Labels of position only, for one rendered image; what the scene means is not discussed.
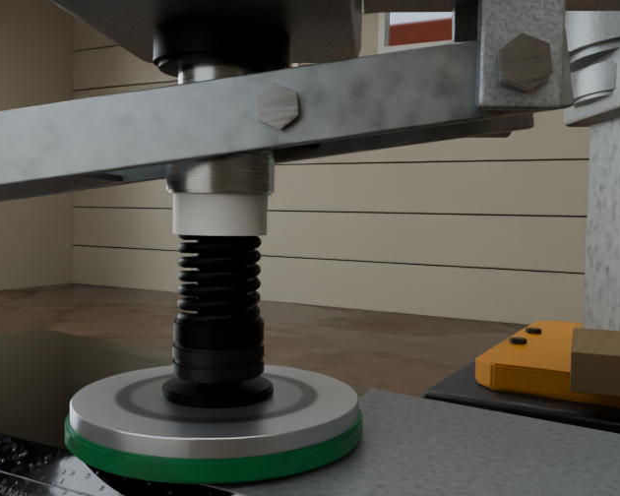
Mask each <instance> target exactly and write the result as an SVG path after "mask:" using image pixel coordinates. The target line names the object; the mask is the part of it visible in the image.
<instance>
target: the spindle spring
mask: <svg viewBox="0 0 620 496"><path fill-rule="evenodd" d="M178 236H179V238H181V239H183V240H197V239H207V238H228V237H242V236H209V235H183V234H178ZM261 244H262V242H261V239H260V238H259V237H258V236H243V240H231V241H213V242H183V243H180V244H179V245H178V251H179V252H180V253H192V254H196V253H218V252H234V251H243V254H236V255H222V256H183V257H181V258H179V260H178V265H179V266H180V267H182V268H222V267H235V266H243V269H237V270H225V271H202V272H196V271H180V272H179V273H178V278H179V279H180V280H181V281H190V282H207V281H228V280H239V279H243V282H239V283H230V284H214V285H196V284H195V283H184V284H181V285H179V286H178V289H177V291H178V293H179V294H181V295H183V296H192V297H183V298H180V299H179V300H178V305H177V306H178V307H179V308H180V309H182V310H187V311H220V310H232V309H239V308H242V310H243V311H239V312H232V313H221V314H189V313H187V312H185V311H183V312H181V313H179V314H178V316H177V319H178V320H180V321H183V322H188V323H196V324H235V323H243V322H247V321H251V320H253V319H255V318H256V317H258V316H259V315H260V311H261V310H260V308H259V306H258V305H257V303H258V302H259V301H260V299H261V296H260V293H259V292H258V291H256V289H258V288H259V287H260V285H261V282H260V280H259V279H258V278H257V275H258V274H259V273H260V272H261V268H260V266H259V265H257V264H256V262H258V261H260V259H261V253H260V252H259V251H258V250H256V248H259V247H260V245H261ZM238 294H243V297H237V298H229V299H217V300H196V297H213V296H229V295H238Z"/></svg>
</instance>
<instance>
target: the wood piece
mask: <svg viewBox="0 0 620 496"><path fill-rule="evenodd" d="M570 392H574V393H584V394H593V395H603V396H612V397H620V331H611V330H598V329H584V328H574V330H573V340H572V350H571V372H570Z"/></svg>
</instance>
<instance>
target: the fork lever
mask: <svg viewBox="0 0 620 496"><path fill-rule="evenodd" d="M476 54H477V39H474V40H467V41H461V42H454V43H448V44H441V45H434V46H428V47H421V48H414V49H409V50H402V51H396V52H389V53H382V54H376V55H369V56H362V57H356V58H349V59H343V60H337V61H330V62H324V63H317V64H310V65H304V66H297V67H291V68H284V69H277V70H272V71H265V72H258V73H252V74H245V75H239V76H232V77H225V78H219V79H212V80H205V81H200V82H193V83H187V84H180V85H173V86H167V87H160V88H153V89H147V90H140V91H134V92H127V93H116V94H109V95H102V96H96V97H89V98H83V99H76V100H69V101H63V102H56V103H49V104H44V105H37V106H31V107H24V108H17V109H11V110H4V111H0V202H2V201H9V200H17V199H23V198H30V197H37V196H45V195H52V194H59V193H67V192H74V191H81V190H88V189H95V188H102V187H109V186H116V185H124V184H131V183H138V182H146V181H153V180H159V179H166V165H167V164H170V163H176V162H183V161H190V160H197V159H204V158H212V157H219V156H226V155H239V154H246V153H253V152H260V151H267V150H274V151H275V163H282V162H289V161H296V160H303V159H310V158H317V157H325V156H332V155H345V154H353V153H360V152H367V151H374V150H381V149H388V148H395V147H403V146H410V145H417V144H424V143H432V142H439V141H446V140H453V139H460V138H467V137H474V136H482V135H489V134H496V133H503V132H511V131H518V130H524V129H530V128H532V127H533V126H534V120H533V114H534V113H535V112H542V111H550V110H480V109H478V108H477V107H476V105H475V86H476ZM496 60H497V69H498V77H499V83H501V84H503V85H506V86H508V87H511V88H513V89H516V90H518V91H521V92H523V93H527V92H529V91H530V90H531V89H533V88H534V87H535V86H536V85H538V84H539V83H540V82H542V81H543V80H544V79H546V78H547V77H548V76H550V75H551V74H552V73H553V70H552V61H551V53H550V44H549V43H548V42H545V41H543V40H540V39H538V38H535V37H533V36H530V35H528V34H525V33H523V32H522V33H520V34H519V35H518V36H516V37H515V38H514V39H513V40H511V41H510V42H509V43H507V44H506V45H505V46H504V47H502V48H501V49H500V50H498V51H497V53H496ZM572 105H574V97H573V89H572V80H571V71H570V62H569V53H568V44H567V36H566V29H564V56H563V83H562V103H561V105H560V107H559V108H557V109H564V108H569V107H570V106H572ZM557 109H555V110H557ZM317 143H320V147H319V149H316V150H309V149H282V148H288V147H296V146H303V145H310V144H317ZM275 149H276V150H275Z"/></svg>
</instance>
